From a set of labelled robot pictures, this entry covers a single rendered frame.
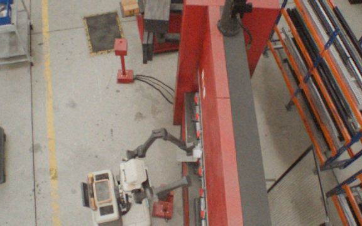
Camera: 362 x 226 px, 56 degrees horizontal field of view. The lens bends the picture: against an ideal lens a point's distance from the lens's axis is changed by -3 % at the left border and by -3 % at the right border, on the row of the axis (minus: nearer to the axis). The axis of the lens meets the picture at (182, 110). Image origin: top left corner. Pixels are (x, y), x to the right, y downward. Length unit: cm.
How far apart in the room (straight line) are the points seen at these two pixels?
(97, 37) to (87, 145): 193
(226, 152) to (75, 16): 457
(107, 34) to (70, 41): 61
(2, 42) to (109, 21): 173
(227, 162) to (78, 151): 295
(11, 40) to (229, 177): 435
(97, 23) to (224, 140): 421
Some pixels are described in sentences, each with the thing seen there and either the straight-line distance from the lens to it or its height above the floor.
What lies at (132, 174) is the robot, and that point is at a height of 137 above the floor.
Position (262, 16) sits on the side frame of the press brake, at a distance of 335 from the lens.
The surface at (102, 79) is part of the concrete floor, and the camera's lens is 546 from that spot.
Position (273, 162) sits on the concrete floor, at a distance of 504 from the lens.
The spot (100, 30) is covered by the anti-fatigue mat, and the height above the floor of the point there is 1.
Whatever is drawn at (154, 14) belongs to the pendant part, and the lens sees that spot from 355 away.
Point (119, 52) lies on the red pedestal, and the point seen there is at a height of 75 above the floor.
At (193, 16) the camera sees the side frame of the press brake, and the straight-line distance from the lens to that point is 326.
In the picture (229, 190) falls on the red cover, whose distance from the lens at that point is 229.
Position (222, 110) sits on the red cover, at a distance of 252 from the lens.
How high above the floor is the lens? 445
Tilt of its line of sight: 60 degrees down
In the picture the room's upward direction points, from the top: 8 degrees clockwise
